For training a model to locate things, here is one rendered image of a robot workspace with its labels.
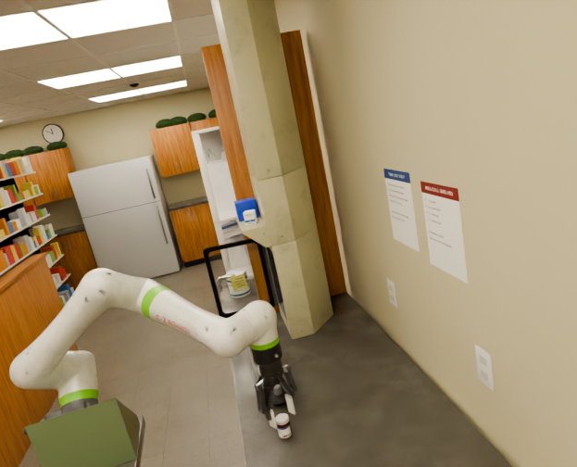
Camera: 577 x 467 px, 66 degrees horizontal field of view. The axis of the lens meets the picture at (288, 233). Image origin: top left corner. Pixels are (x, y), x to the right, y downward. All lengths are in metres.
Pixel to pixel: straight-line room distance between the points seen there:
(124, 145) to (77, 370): 6.00
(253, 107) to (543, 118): 1.23
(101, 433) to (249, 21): 1.61
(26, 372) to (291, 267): 1.09
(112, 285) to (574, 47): 1.30
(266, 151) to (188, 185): 5.63
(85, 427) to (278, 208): 1.10
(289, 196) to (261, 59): 0.58
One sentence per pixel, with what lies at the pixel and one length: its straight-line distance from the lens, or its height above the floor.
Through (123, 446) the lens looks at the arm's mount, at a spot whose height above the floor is 1.00.
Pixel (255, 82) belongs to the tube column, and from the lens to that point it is 1.94.
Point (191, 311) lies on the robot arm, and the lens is 1.41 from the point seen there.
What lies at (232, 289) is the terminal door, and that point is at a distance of 2.39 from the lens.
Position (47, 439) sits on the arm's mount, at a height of 1.11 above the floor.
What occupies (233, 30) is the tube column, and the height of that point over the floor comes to 2.32.
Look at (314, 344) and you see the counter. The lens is 2.10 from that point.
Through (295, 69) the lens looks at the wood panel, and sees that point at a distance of 2.36.
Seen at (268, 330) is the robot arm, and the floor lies 1.35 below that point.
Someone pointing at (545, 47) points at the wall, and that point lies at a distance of 0.97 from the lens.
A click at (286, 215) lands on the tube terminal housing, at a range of 1.98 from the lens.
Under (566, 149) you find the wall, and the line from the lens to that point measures 0.96.
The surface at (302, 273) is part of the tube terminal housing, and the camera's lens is 2.07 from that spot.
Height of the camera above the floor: 1.95
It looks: 14 degrees down
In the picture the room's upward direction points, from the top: 12 degrees counter-clockwise
